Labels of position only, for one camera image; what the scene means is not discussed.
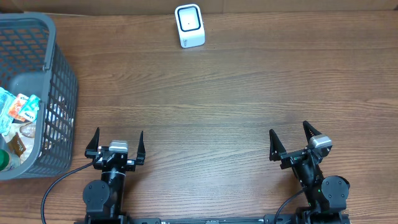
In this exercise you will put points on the white barcode scanner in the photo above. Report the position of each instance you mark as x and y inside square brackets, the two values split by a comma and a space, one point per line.
[190, 25]

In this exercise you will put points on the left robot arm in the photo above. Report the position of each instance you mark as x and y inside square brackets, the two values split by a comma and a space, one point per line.
[104, 197]

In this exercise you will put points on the green cap bottle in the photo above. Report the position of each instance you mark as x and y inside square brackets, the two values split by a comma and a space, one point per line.
[8, 160]

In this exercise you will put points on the teal tissue pack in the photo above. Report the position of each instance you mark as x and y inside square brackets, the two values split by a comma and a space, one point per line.
[30, 108]

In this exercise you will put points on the teal wet wipes pack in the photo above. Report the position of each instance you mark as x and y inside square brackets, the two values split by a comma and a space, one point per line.
[7, 99]

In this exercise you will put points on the orange tissue pack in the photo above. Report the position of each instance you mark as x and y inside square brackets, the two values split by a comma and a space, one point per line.
[16, 106]

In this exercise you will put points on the grey plastic shopping basket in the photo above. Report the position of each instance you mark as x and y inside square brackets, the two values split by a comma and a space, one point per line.
[33, 64]

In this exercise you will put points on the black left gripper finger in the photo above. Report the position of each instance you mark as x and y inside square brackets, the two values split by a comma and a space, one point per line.
[141, 148]
[93, 144]

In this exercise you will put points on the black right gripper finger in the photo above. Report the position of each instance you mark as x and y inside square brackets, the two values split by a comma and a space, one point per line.
[311, 133]
[276, 147]

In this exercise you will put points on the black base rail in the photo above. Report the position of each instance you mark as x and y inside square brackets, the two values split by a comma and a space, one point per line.
[205, 221]

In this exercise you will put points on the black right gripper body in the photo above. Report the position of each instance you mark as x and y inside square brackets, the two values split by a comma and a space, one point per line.
[292, 158]

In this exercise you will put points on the clear bagged bread snack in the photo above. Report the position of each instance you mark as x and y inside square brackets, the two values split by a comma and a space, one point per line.
[26, 132]

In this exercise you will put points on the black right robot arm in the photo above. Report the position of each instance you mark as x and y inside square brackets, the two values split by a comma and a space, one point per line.
[326, 196]

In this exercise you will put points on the brown snack packet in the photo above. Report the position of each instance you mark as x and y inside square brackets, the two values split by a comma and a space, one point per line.
[16, 145]

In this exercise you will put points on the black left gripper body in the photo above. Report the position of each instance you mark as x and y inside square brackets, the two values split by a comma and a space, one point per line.
[130, 167]

